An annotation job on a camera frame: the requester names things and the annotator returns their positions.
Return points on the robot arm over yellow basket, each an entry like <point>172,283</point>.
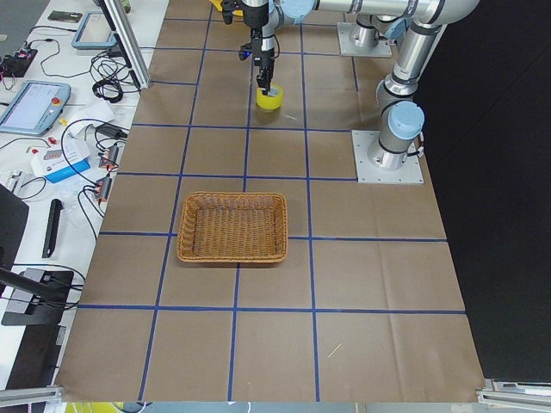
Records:
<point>402,119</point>

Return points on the yellow tape roll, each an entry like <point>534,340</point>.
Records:
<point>271,99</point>

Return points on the brown wicker basket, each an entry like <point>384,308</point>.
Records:
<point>233,227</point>

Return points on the yellow plastic basket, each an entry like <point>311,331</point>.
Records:
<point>227,7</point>

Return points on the blue white box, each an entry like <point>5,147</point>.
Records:
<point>62,161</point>

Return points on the aluminium frame post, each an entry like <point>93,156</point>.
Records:
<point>122,30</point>

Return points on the grey blue teach pendant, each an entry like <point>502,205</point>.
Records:
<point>35,108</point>

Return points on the black gripper near yellow basket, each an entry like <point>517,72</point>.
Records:
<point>263,58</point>

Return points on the black monitor stand base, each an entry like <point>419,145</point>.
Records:
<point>39,296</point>

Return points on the black flat bar tool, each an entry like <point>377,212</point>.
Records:
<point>52,228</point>

